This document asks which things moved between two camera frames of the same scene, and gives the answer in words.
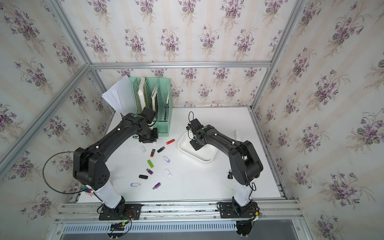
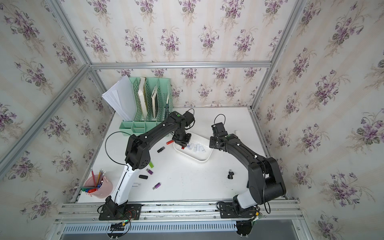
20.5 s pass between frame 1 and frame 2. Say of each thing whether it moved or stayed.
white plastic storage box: stayed
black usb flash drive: stayed
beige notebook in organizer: stayed
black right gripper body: moved
